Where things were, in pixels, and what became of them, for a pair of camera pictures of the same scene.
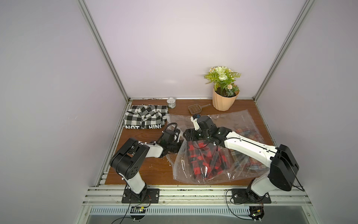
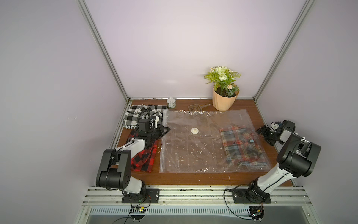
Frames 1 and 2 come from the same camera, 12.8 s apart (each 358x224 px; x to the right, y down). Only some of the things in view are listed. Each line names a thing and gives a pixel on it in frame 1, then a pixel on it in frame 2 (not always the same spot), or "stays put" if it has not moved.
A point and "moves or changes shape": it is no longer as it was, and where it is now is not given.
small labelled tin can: x=171 y=102 stays put
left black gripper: x=180 y=143 → x=159 y=129
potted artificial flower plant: x=225 y=93 stays put
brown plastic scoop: x=196 y=108 stays put
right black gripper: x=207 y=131 → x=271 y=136
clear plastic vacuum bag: x=196 y=162 moves or changes shape
